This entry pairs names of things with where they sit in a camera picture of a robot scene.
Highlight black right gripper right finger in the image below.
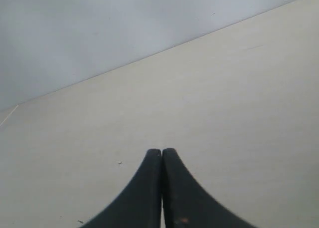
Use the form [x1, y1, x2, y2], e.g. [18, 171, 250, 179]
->
[162, 148, 253, 228]

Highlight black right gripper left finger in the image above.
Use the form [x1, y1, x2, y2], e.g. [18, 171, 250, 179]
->
[83, 149, 161, 228]

